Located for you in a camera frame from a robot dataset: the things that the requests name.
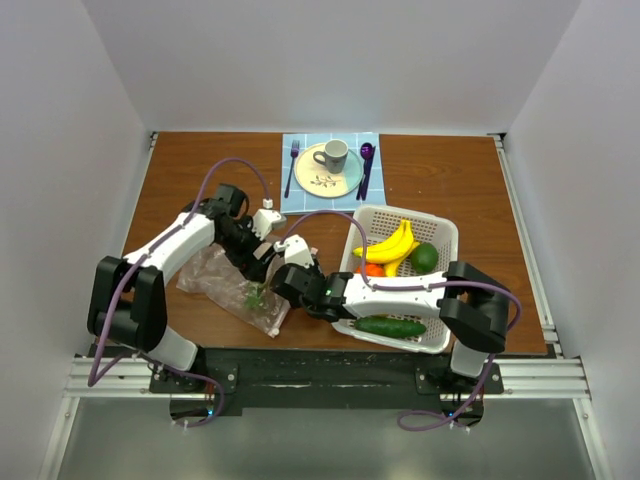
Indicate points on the purple plastic spoon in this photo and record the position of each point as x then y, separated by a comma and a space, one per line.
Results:
367, 151

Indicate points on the purple plastic fork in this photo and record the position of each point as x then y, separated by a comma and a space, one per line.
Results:
294, 152

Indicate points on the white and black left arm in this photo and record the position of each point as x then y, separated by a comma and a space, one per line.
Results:
128, 301

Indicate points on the aluminium frame rail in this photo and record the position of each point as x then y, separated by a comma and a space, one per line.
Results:
521, 379

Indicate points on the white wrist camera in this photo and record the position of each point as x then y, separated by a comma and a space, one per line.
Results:
295, 251
266, 219

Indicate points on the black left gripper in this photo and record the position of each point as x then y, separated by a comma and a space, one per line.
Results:
247, 263

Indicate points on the pale white-green fake vegetable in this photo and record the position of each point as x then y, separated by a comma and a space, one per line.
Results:
256, 296

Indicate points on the cream and teal plate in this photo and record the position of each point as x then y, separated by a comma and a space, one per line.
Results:
317, 180

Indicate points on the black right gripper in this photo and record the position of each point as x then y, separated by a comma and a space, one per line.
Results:
313, 270

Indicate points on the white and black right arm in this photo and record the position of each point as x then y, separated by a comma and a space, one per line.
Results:
476, 309

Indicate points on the clear zip top bag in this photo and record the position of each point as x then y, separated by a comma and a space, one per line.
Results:
209, 272

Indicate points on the purple plastic knife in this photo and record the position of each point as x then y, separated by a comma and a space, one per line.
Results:
366, 171

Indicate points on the dark green felt cucumber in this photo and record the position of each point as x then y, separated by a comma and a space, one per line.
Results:
390, 327

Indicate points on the grey ceramic mug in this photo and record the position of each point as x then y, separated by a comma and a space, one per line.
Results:
333, 156

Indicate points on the white perforated plastic basket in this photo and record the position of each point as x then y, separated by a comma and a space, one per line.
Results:
380, 222

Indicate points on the yellow fake banana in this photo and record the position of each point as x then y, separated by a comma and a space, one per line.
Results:
394, 247

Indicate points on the green felt fake food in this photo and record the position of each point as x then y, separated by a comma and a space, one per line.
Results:
424, 258

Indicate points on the orange felt fake food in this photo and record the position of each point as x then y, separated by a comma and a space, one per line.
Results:
371, 270

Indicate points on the small yellow banana bunch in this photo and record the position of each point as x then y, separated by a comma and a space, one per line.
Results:
391, 268

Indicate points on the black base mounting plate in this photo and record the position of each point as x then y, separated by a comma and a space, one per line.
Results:
237, 379

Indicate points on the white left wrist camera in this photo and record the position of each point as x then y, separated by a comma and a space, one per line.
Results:
266, 219

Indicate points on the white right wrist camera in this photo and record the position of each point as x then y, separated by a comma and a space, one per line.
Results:
295, 251

